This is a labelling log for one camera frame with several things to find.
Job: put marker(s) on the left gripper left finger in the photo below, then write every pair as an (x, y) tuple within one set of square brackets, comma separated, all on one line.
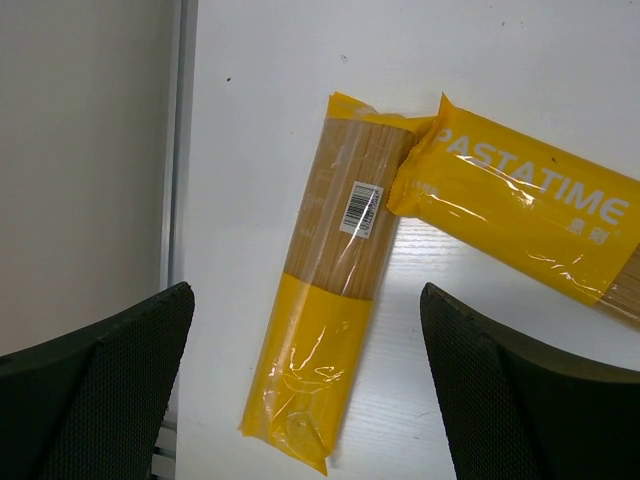
[(89, 404)]

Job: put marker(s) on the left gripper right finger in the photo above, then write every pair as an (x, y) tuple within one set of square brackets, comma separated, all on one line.
[(514, 407)]

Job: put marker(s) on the yellow Pastatime spaghetti pack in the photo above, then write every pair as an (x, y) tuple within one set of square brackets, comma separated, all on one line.
[(564, 221)]

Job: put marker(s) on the yellow spaghetti pack with label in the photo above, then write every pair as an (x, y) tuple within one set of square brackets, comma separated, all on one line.
[(333, 269)]

